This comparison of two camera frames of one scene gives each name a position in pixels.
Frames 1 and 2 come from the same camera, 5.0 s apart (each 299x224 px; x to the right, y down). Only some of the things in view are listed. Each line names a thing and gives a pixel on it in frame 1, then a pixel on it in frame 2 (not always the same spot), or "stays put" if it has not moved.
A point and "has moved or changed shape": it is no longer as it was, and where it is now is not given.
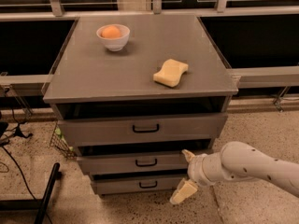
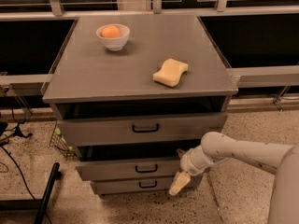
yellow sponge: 170,73 stays put
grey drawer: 134,163 has moved or changed shape
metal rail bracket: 277,102 stays put
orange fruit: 110,32 stays put
